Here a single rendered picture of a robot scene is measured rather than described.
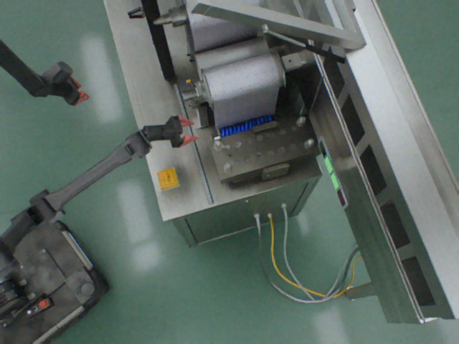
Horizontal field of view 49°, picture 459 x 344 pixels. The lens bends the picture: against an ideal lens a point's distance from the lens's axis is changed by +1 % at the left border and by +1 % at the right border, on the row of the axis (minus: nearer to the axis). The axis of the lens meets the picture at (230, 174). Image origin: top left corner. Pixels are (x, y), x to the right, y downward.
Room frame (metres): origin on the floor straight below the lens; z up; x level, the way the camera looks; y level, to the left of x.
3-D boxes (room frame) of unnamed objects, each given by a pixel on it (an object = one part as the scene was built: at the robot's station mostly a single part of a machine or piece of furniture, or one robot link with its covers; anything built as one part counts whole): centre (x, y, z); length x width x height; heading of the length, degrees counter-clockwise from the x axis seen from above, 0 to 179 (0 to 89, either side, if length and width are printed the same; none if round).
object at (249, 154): (0.63, -0.13, 1.00); 0.40 x 0.16 x 0.06; 105
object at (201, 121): (0.79, 0.12, 1.05); 0.06 x 0.05 x 0.31; 105
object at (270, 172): (0.54, -0.17, 0.96); 0.10 x 0.03 x 0.11; 105
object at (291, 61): (0.84, -0.22, 1.28); 0.06 x 0.05 x 0.02; 105
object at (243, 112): (0.73, -0.06, 1.11); 0.23 x 0.01 x 0.18; 105
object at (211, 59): (0.91, -0.02, 1.17); 0.26 x 0.12 x 0.12; 105
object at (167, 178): (0.55, 0.25, 0.91); 0.07 x 0.07 x 0.02; 15
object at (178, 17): (1.00, 0.15, 1.33); 0.06 x 0.06 x 0.06; 15
